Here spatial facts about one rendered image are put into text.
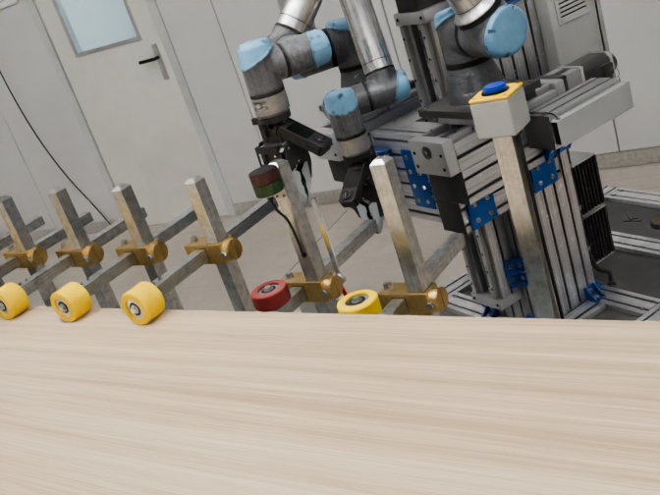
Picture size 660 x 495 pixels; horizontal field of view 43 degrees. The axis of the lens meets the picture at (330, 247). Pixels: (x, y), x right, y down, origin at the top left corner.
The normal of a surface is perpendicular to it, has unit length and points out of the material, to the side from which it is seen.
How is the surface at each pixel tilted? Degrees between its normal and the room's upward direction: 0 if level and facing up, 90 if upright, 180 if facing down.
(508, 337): 0
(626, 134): 90
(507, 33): 97
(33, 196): 90
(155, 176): 90
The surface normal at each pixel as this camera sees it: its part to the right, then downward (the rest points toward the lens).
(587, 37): 0.53, 0.16
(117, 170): -0.43, 0.46
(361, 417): -0.30, -0.88
